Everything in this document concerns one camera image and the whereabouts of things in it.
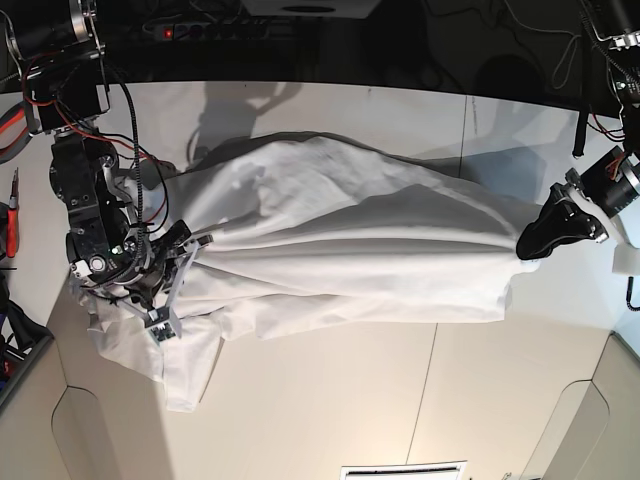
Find black braided camera cable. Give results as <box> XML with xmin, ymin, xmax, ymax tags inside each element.
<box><xmin>624</xmin><ymin>274</ymin><xmax>640</xmax><ymax>314</ymax></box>

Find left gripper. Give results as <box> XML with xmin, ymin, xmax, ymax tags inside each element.
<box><xmin>516</xmin><ymin>147</ymin><xmax>639</xmax><ymax>260</ymax></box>

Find red handled cutter tool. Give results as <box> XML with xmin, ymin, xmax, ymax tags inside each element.
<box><xmin>6</xmin><ymin>168</ymin><xmax>19</xmax><ymax>258</ymax></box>

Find white cable loop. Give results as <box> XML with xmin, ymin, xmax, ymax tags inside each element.
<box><xmin>552</xmin><ymin>33</ymin><xmax>584</xmax><ymax>91</ymax></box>

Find white vent grille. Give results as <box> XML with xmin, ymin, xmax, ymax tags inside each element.
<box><xmin>340</xmin><ymin>461</ymin><xmax>467</xmax><ymax>480</ymax></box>

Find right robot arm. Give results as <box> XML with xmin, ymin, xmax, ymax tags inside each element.
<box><xmin>1</xmin><ymin>1</ymin><xmax>205</xmax><ymax>331</ymax></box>

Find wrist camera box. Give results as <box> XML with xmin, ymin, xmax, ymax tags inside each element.
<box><xmin>611</xmin><ymin>215</ymin><xmax>640</xmax><ymax>277</ymax></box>
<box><xmin>144</xmin><ymin>307</ymin><xmax>182</xmax><ymax>343</ymax></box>

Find white t-shirt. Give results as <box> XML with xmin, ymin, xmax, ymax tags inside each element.
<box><xmin>81</xmin><ymin>132</ymin><xmax>539</xmax><ymax>412</ymax></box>

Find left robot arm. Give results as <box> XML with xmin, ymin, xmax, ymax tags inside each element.
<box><xmin>516</xmin><ymin>1</ymin><xmax>639</xmax><ymax>260</ymax></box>

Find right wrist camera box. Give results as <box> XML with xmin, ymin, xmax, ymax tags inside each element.
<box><xmin>144</xmin><ymin>307</ymin><xmax>182</xmax><ymax>343</ymax></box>

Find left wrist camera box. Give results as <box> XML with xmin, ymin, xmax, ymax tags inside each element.
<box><xmin>611</xmin><ymin>215</ymin><xmax>640</xmax><ymax>277</ymax></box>

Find black bag at left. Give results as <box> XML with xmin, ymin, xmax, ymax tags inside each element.
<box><xmin>1</xmin><ymin>275</ymin><xmax>54</xmax><ymax>402</ymax></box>

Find orange grey pliers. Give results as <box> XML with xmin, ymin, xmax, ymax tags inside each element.
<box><xmin>0</xmin><ymin>102</ymin><xmax>31</xmax><ymax>164</ymax></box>

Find black power strip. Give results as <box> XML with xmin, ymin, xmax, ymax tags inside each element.
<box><xmin>142</xmin><ymin>20</ymin><xmax>268</xmax><ymax>42</ymax></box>

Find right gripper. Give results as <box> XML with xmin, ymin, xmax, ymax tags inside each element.
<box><xmin>79</xmin><ymin>220</ymin><xmax>213</xmax><ymax>320</ymax></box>

